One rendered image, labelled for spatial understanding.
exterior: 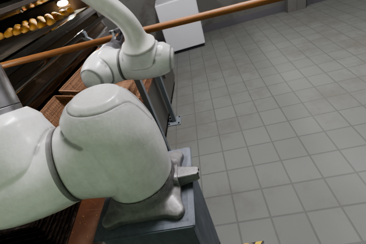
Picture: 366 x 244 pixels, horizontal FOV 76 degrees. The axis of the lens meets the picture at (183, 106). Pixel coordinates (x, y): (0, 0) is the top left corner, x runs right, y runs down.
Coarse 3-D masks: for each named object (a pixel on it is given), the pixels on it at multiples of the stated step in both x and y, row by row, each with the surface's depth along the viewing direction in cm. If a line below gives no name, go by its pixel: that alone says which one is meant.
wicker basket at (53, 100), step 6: (54, 96) 158; (60, 96) 158; (66, 96) 158; (72, 96) 158; (48, 102) 152; (54, 102) 156; (60, 102) 161; (66, 102) 161; (42, 108) 146; (48, 108) 150; (54, 108) 154; (60, 108) 159; (48, 114) 149; (54, 114) 153; (60, 114) 156; (48, 120) 147; (54, 120) 150; (54, 126) 149
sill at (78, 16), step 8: (88, 8) 229; (72, 16) 208; (80, 16) 212; (64, 24) 188; (48, 32) 171; (56, 32) 177; (40, 40) 159; (48, 40) 167; (24, 48) 145; (32, 48) 151; (8, 56) 138; (16, 56) 138; (24, 56) 144
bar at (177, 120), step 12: (96, 24) 162; (84, 36) 144; (48, 60) 111; (36, 72) 102; (24, 84) 94; (144, 96) 167; (168, 108) 232; (156, 120) 179; (168, 120) 246; (180, 120) 241; (168, 144) 199
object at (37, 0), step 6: (24, 0) 133; (30, 0) 137; (36, 0) 142; (42, 0) 156; (48, 0) 178; (12, 6) 124; (18, 6) 127; (24, 6) 134; (30, 6) 151; (0, 12) 116; (6, 12) 119; (12, 12) 130; (18, 12) 144; (0, 18) 126; (6, 18) 140
